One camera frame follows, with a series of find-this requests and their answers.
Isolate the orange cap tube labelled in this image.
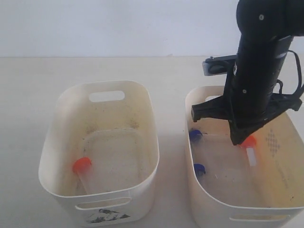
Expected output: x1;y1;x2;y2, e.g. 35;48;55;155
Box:
240;135;259;177

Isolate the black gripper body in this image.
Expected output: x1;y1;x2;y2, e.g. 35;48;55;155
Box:
191;78;302;133

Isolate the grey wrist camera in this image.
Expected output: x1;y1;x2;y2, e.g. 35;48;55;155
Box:
202;55;237;76

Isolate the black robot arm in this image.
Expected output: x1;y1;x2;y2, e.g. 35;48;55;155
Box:
191;0;304;145

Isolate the blue cap tube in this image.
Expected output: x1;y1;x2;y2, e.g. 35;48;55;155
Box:
193;163;206;183
189;129;228;145

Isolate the cream plastic bin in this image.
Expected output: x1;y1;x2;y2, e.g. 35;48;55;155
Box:
38;81;160;228
185;86;304;228

